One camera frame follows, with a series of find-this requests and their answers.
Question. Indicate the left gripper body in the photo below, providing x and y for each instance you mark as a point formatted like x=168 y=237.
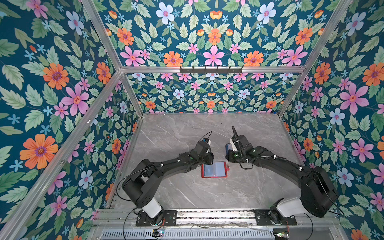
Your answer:
x=208 y=158

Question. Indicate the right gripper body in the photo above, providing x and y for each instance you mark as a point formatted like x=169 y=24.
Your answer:
x=236 y=156

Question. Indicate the red leather card holder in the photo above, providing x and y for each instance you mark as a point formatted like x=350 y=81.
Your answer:
x=216 y=170

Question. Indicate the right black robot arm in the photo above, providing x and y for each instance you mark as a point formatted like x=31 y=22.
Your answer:
x=318 y=194

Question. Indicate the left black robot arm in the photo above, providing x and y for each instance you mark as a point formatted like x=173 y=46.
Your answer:
x=142 y=184

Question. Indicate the white vent grille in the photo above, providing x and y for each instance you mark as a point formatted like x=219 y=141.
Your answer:
x=188 y=234

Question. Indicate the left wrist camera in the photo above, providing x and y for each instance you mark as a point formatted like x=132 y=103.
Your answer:
x=203 y=146

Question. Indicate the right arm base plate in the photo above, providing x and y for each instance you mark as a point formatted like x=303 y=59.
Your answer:
x=266 y=217

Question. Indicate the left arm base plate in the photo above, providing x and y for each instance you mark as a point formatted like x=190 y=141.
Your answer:
x=164 y=218

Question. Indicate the metal hook rail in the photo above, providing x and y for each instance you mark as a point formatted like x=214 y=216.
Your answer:
x=211 y=70

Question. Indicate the aluminium front rail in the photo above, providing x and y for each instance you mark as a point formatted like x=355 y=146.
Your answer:
x=254 y=218

